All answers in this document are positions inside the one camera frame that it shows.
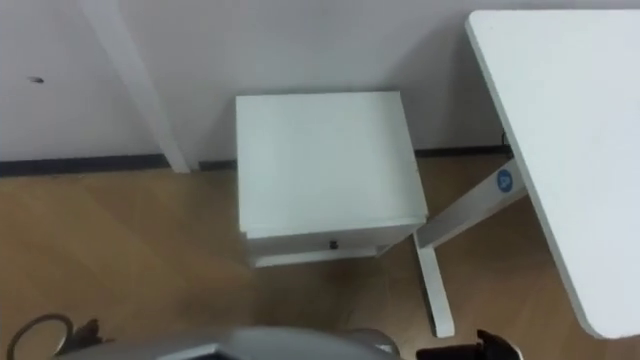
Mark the white desk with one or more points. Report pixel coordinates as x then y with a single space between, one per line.
575 150

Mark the white bedside cabinet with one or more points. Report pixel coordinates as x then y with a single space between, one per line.
325 165

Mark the robot body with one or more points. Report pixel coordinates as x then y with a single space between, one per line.
260 345

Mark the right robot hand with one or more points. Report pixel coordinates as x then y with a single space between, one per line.
470 351

